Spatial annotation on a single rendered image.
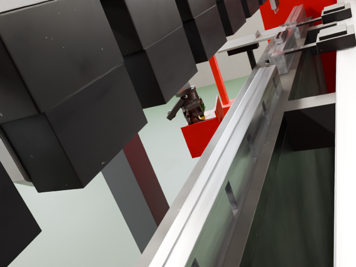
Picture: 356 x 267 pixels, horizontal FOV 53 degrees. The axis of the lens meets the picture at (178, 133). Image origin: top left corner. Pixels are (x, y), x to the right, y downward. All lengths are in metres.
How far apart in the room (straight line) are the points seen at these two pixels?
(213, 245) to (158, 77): 0.29
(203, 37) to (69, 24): 0.35
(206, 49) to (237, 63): 4.22
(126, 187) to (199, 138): 0.54
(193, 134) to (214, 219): 0.89
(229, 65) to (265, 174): 4.13
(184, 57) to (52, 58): 0.28
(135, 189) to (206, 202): 1.21
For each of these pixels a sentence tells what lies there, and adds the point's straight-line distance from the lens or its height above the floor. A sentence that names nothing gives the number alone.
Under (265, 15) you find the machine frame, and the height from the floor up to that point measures 0.96.
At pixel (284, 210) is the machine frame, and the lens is 0.97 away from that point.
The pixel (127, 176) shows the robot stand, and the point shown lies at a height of 0.59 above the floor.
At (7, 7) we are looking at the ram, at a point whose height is 1.34.
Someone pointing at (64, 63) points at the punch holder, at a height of 1.28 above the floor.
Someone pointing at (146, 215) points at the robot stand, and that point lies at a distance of 1.91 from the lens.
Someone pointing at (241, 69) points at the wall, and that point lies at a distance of 4.91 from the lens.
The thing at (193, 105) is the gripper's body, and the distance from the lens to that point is 1.45.
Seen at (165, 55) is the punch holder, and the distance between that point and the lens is 0.53.
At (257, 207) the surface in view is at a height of 0.87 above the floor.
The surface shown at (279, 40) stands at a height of 0.98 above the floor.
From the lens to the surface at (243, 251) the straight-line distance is 0.67.
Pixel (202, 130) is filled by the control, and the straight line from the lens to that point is 1.47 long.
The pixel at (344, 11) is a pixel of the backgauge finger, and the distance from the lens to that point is 1.63.
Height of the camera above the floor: 1.31
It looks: 20 degrees down
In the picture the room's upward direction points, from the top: 21 degrees counter-clockwise
